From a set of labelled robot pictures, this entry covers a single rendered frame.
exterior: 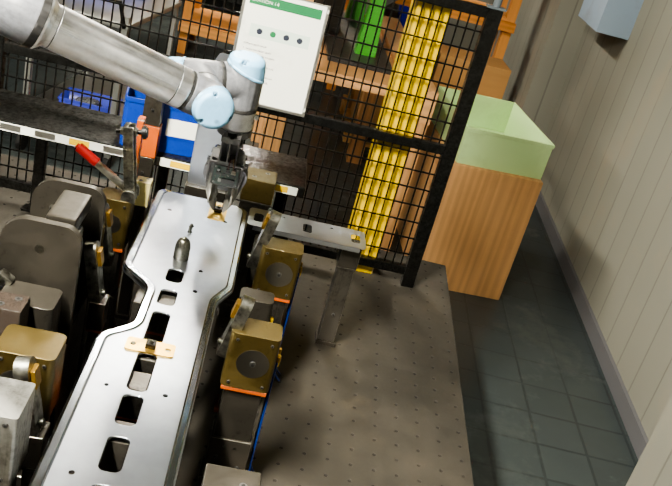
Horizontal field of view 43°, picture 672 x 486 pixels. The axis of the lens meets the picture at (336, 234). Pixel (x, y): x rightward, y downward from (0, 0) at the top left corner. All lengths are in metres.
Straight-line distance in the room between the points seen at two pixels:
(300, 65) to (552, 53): 3.82
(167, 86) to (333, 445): 0.84
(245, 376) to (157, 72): 0.55
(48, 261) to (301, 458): 0.68
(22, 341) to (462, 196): 2.94
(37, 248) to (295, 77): 1.07
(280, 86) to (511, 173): 1.94
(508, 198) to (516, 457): 1.33
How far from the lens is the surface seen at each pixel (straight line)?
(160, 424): 1.35
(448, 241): 4.12
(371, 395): 2.06
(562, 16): 5.95
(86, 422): 1.34
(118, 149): 2.22
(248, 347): 1.52
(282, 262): 1.82
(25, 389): 1.21
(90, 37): 1.47
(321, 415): 1.95
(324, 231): 2.06
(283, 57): 2.32
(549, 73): 6.02
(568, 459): 3.41
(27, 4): 1.44
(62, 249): 1.46
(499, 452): 3.28
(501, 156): 4.02
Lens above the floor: 1.86
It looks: 25 degrees down
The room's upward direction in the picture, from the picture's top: 15 degrees clockwise
